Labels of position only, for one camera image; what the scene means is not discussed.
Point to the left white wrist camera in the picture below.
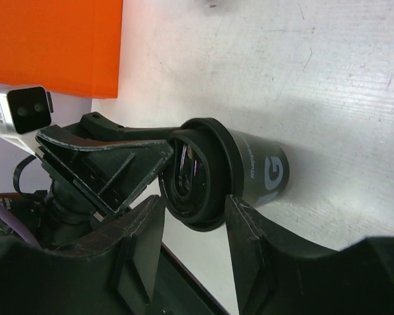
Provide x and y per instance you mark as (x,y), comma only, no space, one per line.
(24,111)

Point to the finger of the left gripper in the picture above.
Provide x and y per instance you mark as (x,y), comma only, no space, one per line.
(104,130)
(150,159)

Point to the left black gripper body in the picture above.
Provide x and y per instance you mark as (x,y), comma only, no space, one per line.
(94,173)

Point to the black paper coffee cup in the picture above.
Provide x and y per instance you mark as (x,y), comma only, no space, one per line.
(265,167)

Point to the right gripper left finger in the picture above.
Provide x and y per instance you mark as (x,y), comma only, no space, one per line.
(109,271)

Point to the orange paper bag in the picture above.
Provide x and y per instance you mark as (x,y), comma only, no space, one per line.
(69,47)

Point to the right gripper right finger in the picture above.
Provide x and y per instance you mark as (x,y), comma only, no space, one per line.
(278,272)

